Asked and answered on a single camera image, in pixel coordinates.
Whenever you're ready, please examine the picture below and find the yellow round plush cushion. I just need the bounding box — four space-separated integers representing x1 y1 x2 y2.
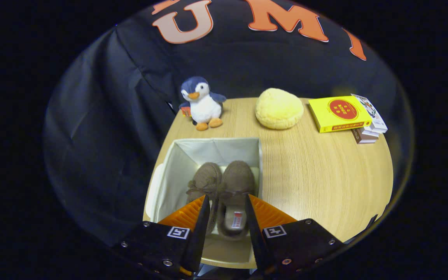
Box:
255 88 304 130

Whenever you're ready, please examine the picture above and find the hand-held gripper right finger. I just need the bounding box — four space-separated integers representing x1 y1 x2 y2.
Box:
244 194 345 278

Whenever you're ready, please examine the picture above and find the beige fabric storage box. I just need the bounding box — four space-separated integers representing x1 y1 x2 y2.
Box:
143 137 263 270

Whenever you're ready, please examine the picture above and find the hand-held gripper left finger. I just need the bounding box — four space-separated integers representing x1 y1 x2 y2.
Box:
111 194 211 278

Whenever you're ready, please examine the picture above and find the white illustrated book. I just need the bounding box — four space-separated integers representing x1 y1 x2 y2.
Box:
350 94 388 133

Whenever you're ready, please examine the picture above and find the plain white book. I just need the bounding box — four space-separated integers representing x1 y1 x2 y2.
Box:
358 125 381 138

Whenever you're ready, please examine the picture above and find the brown fuzzy shoe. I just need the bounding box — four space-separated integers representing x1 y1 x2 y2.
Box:
186 162 222 236
216 160 256 241

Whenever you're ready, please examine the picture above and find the yellow book with red circle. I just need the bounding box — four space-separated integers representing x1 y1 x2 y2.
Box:
308 96 372 133

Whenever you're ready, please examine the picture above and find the penguin plush toy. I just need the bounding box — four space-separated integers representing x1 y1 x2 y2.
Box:
178 76 227 131

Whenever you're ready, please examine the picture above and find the brown book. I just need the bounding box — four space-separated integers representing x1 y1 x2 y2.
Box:
352 128 378 144

